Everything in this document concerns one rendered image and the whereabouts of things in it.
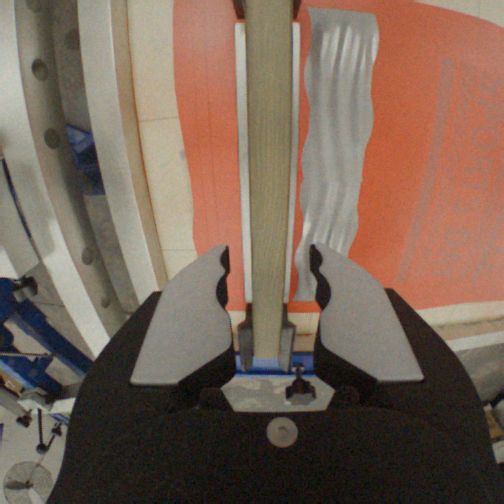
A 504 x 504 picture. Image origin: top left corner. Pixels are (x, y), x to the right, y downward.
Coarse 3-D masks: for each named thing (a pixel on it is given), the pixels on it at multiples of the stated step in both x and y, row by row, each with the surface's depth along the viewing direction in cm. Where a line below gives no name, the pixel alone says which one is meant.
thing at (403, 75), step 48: (192, 0) 17; (336, 0) 17; (384, 0) 16; (192, 48) 20; (384, 48) 19; (432, 48) 18; (480, 48) 17; (192, 96) 22; (384, 96) 21; (432, 96) 20; (192, 144) 25; (384, 144) 24
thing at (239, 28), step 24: (240, 24) 16; (240, 48) 17; (240, 72) 18; (240, 96) 19; (240, 120) 20; (240, 144) 21; (240, 168) 22; (240, 192) 23; (288, 240) 26; (288, 264) 27; (288, 288) 29
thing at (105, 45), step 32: (96, 0) 15; (96, 32) 16; (128, 32) 19; (96, 64) 18; (128, 64) 20; (96, 96) 19; (128, 96) 21; (96, 128) 21; (128, 128) 22; (128, 160) 22; (128, 192) 24; (128, 224) 26; (128, 256) 28; (160, 256) 31; (160, 288) 31
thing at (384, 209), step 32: (192, 192) 27; (224, 192) 27; (384, 192) 26; (224, 224) 29; (384, 224) 28; (352, 256) 31; (384, 256) 31; (416, 288) 33; (448, 288) 33; (480, 288) 33
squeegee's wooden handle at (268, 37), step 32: (256, 0) 11; (288, 0) 11; (256, 32) 12; (288, 32) 12; (256, 64) 13; (288, 64) 13; (256, 96) 13; (288, 96) 14; (256, 128) 14; (288, 128) 15; (256, 160) 15; (288, 160) 16; (256, 192) 17; (288, 192) 17; (256, 224) 18; (256, 256) 19; (256, 288) 21; (256, 320) 23; (256, 352) 25
